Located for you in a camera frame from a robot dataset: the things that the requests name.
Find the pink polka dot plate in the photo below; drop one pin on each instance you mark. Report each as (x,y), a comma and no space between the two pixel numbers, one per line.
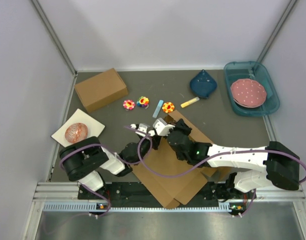
(248,93)

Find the white square board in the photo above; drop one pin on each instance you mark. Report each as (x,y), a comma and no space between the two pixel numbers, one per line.
(95,127)

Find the orange plush flower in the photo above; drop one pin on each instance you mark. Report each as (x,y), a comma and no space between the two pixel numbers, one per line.
(168,107)

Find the light blue highlighter pen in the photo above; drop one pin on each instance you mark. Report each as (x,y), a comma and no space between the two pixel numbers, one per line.
(157,109)

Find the dark blue teardrop dish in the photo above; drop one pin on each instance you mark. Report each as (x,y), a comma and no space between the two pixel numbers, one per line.
(203,85)

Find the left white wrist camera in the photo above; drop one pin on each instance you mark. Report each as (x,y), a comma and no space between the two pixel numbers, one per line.
(141,129)

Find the pink plush flower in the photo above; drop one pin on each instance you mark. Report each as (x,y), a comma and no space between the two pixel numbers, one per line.
(129,105)

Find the teal transparent plastic bin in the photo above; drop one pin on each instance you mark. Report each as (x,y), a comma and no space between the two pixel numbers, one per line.
(255,71)

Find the yellow highlighter pen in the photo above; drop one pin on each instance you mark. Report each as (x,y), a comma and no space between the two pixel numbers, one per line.
(189,102)

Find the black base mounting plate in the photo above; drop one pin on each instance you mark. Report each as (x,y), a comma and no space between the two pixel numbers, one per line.
(135,194)

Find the closed brown cardboard box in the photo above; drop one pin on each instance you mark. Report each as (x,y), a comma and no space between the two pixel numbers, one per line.
(101,90)

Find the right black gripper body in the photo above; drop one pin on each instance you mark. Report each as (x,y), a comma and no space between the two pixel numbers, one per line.
(184,130)

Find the red patterned bowl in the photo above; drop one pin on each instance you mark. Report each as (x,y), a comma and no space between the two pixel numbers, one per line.
(76,132)

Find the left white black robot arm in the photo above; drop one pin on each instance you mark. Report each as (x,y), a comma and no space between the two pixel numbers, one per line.
(81,160)

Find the rainbow plush flower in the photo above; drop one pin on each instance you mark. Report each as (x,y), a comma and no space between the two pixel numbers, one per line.
(143,102)

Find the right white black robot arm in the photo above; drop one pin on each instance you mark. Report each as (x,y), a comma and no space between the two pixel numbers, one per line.
(272,165)

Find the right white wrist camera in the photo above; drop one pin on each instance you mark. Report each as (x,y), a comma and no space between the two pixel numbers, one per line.
(162,128)

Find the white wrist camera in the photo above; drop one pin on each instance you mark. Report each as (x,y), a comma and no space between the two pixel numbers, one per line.
(141,129)
(162,128)

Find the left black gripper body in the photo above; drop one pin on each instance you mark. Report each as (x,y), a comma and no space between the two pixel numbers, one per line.
(142,144)

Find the brown cardboard box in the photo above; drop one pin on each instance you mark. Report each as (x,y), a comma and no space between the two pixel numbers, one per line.
(101,90)
(171,192)

